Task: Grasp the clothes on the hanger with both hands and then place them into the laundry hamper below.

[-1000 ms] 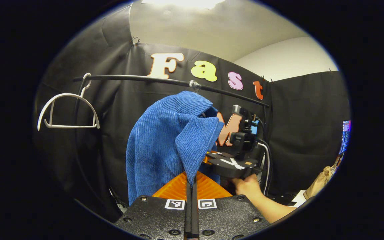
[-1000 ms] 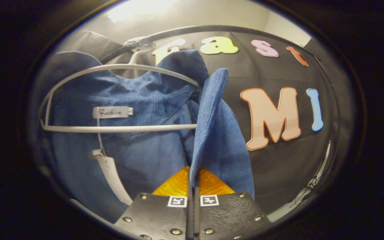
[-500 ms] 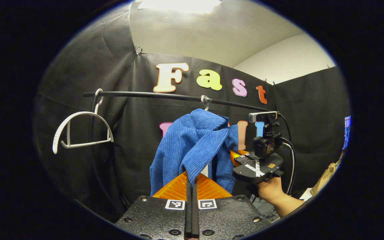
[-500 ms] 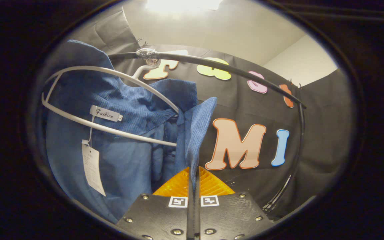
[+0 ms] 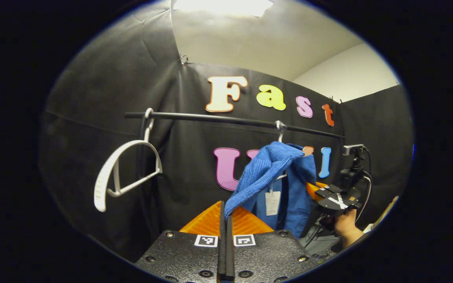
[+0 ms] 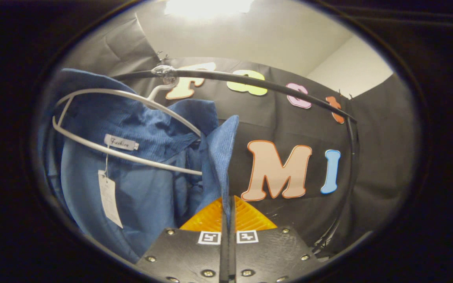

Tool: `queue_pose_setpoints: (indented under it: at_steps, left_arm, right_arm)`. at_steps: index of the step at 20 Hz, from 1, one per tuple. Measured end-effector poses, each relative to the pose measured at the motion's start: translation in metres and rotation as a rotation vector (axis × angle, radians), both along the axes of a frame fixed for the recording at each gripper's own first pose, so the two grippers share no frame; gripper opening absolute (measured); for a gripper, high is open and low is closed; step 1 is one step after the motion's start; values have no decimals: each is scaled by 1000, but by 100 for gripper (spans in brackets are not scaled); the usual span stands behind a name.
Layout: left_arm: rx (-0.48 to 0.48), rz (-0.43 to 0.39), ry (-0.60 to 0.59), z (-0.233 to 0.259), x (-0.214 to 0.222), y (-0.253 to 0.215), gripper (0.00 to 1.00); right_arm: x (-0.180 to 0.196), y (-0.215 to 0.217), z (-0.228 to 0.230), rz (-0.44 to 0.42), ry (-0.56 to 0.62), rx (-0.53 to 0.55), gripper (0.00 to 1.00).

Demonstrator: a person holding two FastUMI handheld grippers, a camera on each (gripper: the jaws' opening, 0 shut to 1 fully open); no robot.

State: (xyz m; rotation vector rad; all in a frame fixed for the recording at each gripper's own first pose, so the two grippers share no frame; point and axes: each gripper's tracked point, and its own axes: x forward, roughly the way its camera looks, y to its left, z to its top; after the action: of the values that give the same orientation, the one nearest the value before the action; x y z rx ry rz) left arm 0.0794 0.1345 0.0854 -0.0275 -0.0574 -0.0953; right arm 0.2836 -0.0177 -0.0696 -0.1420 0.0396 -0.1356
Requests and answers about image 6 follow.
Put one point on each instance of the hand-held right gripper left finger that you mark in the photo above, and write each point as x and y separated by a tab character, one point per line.
187	255

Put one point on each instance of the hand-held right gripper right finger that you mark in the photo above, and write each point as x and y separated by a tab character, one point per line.
269	255

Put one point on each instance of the white clothes hanger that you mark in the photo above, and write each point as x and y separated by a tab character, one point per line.
151	161

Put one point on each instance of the black clothes rack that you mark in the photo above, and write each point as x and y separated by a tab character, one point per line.
269	87

